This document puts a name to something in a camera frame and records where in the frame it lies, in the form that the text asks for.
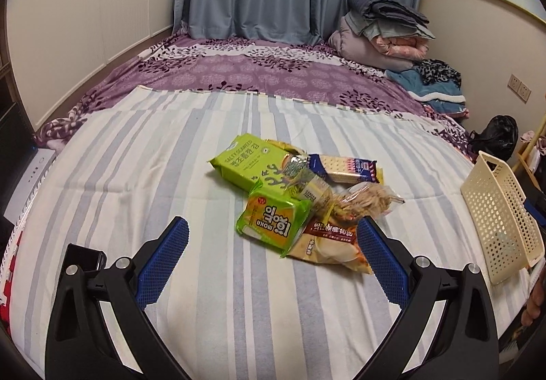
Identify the wooden shelf rack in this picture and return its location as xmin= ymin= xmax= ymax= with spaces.
xmin=511 ymin=113 xmax=546 ymax=193

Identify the yellow snack packet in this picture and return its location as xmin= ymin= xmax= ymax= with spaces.
xmin=262 ymin=139 xmax=383 ymax=185

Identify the red and white cloth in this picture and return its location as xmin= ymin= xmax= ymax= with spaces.
xmin=0 ymin=230 xmax=24 ymax=321

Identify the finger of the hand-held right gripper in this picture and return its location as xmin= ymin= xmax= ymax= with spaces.
xmin=524 ymin=191 xmax=546 ymax=231

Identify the purple floral bedsheet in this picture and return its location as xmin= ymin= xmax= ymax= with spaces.
xmin=33 ymin=22 xmax=478 ymax=163

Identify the cream perforated plastic basket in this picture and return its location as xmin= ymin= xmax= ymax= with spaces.
xmin=461 ymin=151 xmax=546 ymax=286

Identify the white appliance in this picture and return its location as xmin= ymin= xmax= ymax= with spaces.
xmin=3 ymin=149 xmax=57 ymax=227

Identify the leopard print scarf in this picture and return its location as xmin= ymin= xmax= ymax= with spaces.
xmin=416 ymin=59 xmax=463 ymax=87

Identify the blue and white cracker packet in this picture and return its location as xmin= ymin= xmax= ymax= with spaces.
xmin=308 ymin=153 xmax=378 ymax=184

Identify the clear bag of brown sticks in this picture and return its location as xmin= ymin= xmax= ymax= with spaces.
xmin=322 ymin=184 xmax=406 ymax=225

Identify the pale green folded blanket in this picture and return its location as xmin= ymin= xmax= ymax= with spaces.
xmin=341 ymin=15 xmax=387 ymax=40

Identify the person's right hand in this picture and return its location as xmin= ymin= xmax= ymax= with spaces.
xmin=521 ymin=263 xmax=546 ymax=327

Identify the tan and maroon snack packet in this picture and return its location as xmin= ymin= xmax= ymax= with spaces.
xmin=285 ymin=215 xmax=376 ymax=276

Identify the pink floral folded quilt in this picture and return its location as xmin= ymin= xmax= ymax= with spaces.
xmin=371 ymin=32 xmax=429 ymax=61

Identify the small green seaweed packet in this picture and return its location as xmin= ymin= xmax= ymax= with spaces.
xmin=279 ymin=156 xmax=333 ymax=214

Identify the green packet with orange label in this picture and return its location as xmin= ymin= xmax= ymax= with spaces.
xmin=236 ymin=180 xmax=313 ymax=260

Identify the blue fleece robe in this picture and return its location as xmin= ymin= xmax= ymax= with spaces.
xmin=386 ymin=68 xmax=466 ymax=114

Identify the black plastic bag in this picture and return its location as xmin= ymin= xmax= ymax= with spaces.
xmin=469 ymin=115 xmax=519 ymax=163

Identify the dark grey folded blanket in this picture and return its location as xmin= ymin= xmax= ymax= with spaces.
xmin=346 ymin=0 xmax=436 ymax=39

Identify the pink cloth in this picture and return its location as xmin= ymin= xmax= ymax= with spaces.
xmin=522 ymin=130 xmax=546 ymax=156

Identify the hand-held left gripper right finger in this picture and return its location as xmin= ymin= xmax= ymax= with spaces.
xmin=357 ymin=217 xmax=500 ymax=380

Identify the large green seaweed packet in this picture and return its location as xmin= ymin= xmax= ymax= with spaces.
xmin=208 ymin=133 xmax=299 ymax=195

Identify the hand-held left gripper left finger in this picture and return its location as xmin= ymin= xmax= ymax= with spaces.
xmin=45 ymin=216 xmax=190 ymax=380

